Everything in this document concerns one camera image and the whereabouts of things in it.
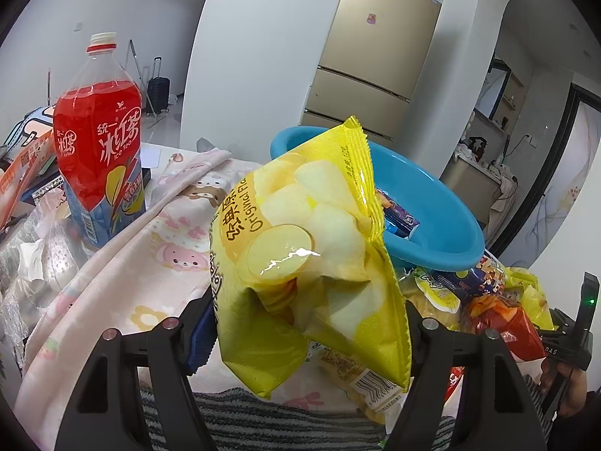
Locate red orange snack bag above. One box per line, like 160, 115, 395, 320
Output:
462, 294, 548, 362

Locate gold refrigerator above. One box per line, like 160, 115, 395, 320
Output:
300, 0, 449, 148

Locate pink printed tablecloth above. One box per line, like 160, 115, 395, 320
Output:
14, 147, 414, 451

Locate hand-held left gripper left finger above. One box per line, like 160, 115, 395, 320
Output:
55, 286, 221, 451

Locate red cracker packet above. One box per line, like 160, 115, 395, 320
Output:
444, 364, 470, 402

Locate clear plastic bags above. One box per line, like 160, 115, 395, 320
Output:
0, 188, 95, 339

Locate person's right hand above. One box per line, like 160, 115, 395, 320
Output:
540, 357, 592, 421

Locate black suitcase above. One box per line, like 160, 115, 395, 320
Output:
146, 56, 170, 116

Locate yellow green snack packet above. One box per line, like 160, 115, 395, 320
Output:
399, 265, 463, 330

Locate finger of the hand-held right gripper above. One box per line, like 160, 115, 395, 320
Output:
538, 324, 574, 362

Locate wall mirror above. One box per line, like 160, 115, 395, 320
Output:
479, 59, 512, 120

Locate white mop pole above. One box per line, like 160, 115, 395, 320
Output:
128, 40, 156, 116

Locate orange cardboard box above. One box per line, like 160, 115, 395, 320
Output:
0, 129, 56, 231

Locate red iced tea bottle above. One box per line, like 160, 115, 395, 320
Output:
53, 32, 147, 249

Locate large yellow potato chip bag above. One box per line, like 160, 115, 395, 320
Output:
209, 117, 414, 401

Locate grey striped cloth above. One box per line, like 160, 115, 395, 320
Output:
136, 376, 564, 451

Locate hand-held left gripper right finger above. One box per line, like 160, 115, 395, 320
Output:
382, 301, 548, 451

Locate blue plastic basin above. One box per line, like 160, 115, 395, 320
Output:
269, 126, 486, 272

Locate pink hanging towel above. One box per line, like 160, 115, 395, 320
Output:
498, 174, 518, 208

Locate white paper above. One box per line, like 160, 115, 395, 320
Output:
141, 143, 163, 170

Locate beige sink cabinet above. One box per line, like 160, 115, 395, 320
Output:
441, 150, 508, 226

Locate dark blue snack packet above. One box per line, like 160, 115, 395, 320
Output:
376, 188, 421, 240

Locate cartoon printed box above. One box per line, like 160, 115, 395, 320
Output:
0, 106, 57, 160

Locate small yellow barcode chip packet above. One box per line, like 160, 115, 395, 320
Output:
307, 338, 409, 426

